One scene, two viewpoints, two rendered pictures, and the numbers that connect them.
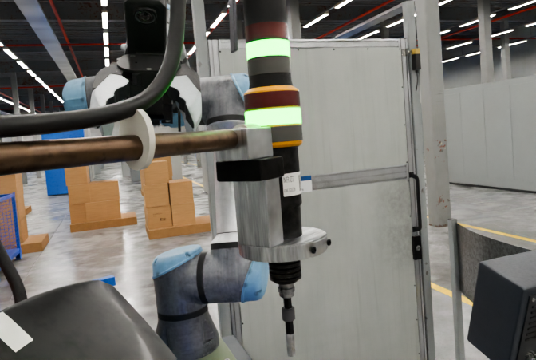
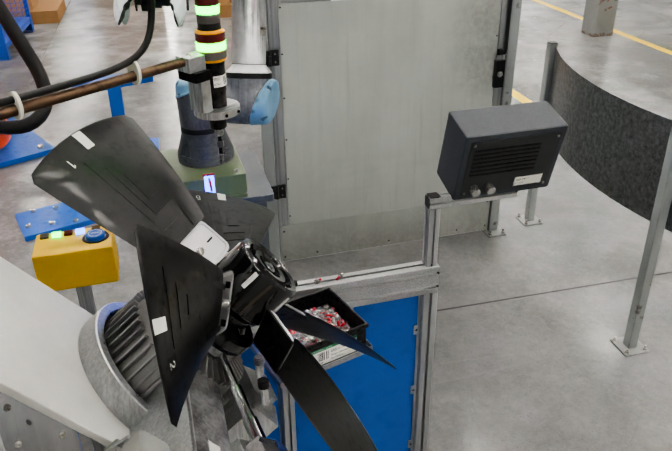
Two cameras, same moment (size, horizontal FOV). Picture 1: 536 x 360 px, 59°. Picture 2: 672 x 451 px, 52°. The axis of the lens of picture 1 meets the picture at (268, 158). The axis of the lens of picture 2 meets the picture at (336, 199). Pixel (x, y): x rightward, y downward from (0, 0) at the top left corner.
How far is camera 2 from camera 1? 0.71 m
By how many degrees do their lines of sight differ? 25
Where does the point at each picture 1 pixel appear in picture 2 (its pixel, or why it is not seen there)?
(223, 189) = (238, 23)
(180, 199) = not seen: outside the picture
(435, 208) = (594, 10)
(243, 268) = (252, 97)
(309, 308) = (362, 130)
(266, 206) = (201, 94)
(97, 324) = (124, 139)
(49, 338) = (102, 144)
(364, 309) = (425, 136)
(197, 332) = (213, 145)
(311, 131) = not seen: outside the picture
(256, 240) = (198, 109)
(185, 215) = not seen: outside the picture
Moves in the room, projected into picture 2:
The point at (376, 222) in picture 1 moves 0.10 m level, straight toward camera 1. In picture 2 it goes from (453, 40) to (450, 46)
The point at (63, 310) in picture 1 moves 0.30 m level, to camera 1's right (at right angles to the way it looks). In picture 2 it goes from (107, 131) to (297, 134)
